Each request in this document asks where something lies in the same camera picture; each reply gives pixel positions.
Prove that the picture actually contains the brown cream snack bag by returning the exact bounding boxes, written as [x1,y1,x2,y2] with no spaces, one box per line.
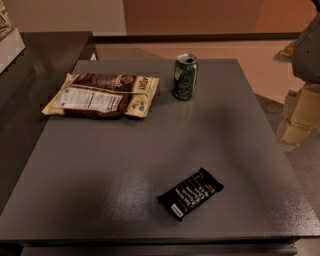
[42,73,159,119]

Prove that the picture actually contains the white box on side table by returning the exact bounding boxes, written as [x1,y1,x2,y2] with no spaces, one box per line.
[0,9,26,74]

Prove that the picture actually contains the green soda can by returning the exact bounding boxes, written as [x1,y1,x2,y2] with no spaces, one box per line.
[173,53,198,101]

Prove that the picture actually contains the black rxbar chocolate bar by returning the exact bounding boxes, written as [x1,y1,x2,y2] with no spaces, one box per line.
[158,168,224,221]

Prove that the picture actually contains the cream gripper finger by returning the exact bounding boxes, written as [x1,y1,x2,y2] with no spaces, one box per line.
[276,83,320,146]

